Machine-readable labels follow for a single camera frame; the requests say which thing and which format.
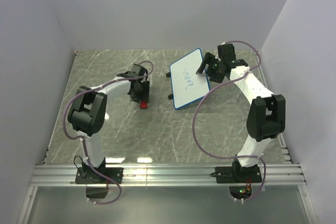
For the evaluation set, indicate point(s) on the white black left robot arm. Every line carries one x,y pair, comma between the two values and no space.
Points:
85,113

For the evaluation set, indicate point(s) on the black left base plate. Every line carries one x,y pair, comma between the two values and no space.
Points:
85,175

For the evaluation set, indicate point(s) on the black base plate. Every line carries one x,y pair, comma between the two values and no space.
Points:
231,175
85,175

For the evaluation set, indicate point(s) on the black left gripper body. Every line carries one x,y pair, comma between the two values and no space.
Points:
143,92

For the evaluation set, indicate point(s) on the aluminium mounting rail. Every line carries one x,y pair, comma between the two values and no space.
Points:
151,175

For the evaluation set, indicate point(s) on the red whiteboard eraser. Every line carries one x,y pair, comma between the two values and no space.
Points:
143,105

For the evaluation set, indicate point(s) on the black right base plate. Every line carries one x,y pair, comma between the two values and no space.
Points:
231,175

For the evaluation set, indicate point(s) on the blue framed small whiteboard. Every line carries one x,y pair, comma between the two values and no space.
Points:
187,85

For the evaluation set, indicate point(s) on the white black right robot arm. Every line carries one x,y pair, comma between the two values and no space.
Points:
267,113

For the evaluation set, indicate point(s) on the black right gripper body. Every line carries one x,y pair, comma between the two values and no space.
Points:
213,70

